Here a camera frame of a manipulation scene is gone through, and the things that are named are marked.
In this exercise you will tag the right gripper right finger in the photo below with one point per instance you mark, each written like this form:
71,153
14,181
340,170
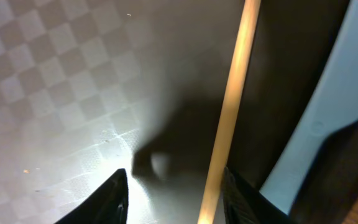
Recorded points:
243,204

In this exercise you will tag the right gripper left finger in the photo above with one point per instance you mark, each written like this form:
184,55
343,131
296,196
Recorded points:
108,204

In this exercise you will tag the wooden chopstick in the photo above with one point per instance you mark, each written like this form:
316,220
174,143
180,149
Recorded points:
229,111

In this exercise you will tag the light blue plastic knife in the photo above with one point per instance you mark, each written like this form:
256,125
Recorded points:
333,106

